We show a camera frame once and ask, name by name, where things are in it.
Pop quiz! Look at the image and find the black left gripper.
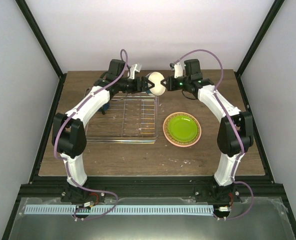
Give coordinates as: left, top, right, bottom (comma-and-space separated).
116, 76, 153, 94

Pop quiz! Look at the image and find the white and teal bowl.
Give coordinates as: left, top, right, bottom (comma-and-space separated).
146, 72, 165, 96

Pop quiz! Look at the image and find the dark blue ceramic mug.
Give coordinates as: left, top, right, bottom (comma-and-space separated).
100, 102, 110, 115

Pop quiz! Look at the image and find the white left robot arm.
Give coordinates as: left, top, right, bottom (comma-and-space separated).
52, 59, 156, 202

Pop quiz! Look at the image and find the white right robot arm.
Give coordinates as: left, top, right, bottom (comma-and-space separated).
160, 59, 254, 202

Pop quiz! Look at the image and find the pink rimmed plate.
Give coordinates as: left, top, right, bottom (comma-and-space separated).
162, 111, 202, 148

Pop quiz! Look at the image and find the clear plastic drip tray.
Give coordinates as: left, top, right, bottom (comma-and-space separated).
82, 87, 161, 145

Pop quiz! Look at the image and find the green plastic plate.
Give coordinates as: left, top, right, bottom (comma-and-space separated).
168, 115, 198, 143

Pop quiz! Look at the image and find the woven bamboo tray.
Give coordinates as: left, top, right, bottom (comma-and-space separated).
164, 112, 201, 146

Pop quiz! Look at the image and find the light blue slotted strip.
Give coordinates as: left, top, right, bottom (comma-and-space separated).
24, 204, 214, 216

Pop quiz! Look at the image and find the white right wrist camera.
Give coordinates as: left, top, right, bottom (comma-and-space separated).
170, 62, 183, 79

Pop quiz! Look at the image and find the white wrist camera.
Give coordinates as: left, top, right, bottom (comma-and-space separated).
128, 63, 142, 80
170, 62, 183, 79

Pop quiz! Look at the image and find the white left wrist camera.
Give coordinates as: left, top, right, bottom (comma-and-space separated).
128, 63, 142, 80

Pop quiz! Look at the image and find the chrome wire dish rack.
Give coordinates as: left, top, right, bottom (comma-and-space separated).
86, 97, 158, 140

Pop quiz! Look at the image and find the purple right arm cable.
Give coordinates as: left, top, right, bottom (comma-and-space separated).
174, 49, 255, 221

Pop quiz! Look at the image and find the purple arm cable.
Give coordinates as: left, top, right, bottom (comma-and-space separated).
54, 48, 119, 222
174, 49, 255, 221

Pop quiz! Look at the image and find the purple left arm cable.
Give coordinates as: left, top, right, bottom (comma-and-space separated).
54, 48, 119, 222

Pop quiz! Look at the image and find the black front frame rail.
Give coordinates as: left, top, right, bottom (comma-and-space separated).
18, 175, 286, 202

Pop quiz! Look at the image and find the black aluminium frame post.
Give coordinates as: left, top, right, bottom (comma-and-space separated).
236, 0, 285, 76

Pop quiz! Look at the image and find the black left frame post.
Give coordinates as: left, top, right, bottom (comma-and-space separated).
15, 0, 64, 79

